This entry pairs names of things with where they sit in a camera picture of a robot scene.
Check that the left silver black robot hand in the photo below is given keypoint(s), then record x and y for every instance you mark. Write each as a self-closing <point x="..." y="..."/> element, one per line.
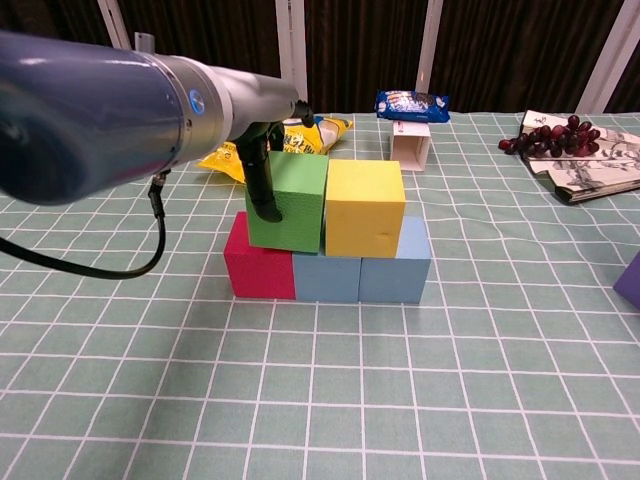
<point x="260" y="100"/>

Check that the green foam cube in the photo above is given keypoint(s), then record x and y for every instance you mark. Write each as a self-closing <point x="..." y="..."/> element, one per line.
<point x="295" y="200"/>

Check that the yellow foam cube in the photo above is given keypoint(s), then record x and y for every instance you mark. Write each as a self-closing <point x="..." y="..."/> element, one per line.
<point x="365" y="210"/>

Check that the pink foam cube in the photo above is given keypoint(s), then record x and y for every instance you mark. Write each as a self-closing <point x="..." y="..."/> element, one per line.
<point x="257" y="272"/>

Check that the light blue foam cube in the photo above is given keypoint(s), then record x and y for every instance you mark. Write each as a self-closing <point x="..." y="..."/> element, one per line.
<point x="325" y="277"/>
<point x="397" y="277"/>

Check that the purple foam cube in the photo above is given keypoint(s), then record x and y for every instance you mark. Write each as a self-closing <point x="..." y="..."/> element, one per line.
<point x="631" y="285"/>

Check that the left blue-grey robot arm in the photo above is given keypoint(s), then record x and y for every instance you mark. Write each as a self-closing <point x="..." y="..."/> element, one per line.
<point x="90" y="120"/>

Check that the yellow snack bag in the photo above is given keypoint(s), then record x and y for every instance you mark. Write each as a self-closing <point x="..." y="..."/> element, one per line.
<point x="225" y="157"/>

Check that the blue cookie packet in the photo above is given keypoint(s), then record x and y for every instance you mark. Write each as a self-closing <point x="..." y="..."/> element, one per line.
<point x="412" y="106"/>

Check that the white open cardboard box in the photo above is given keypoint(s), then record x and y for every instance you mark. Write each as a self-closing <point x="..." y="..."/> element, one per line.
<point x="409" y="147"/>

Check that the dark red grape bunch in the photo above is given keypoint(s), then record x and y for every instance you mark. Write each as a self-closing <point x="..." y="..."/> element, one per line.
<point x="555" y="137"/>

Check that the green checkered tablecloth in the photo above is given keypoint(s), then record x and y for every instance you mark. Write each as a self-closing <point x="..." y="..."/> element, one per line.
<point x="320" y="400"/>

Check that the painted paper folding fan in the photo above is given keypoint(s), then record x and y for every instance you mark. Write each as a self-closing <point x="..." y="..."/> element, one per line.
<point x="595" y="175"/>

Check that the white metal frame post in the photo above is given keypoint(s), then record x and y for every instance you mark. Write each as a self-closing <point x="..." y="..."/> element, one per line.
<point x="292" y="45"/>
<point x="112" y="22"/>
<point x="430" y="45"/>
<point x="610" y="45"/>

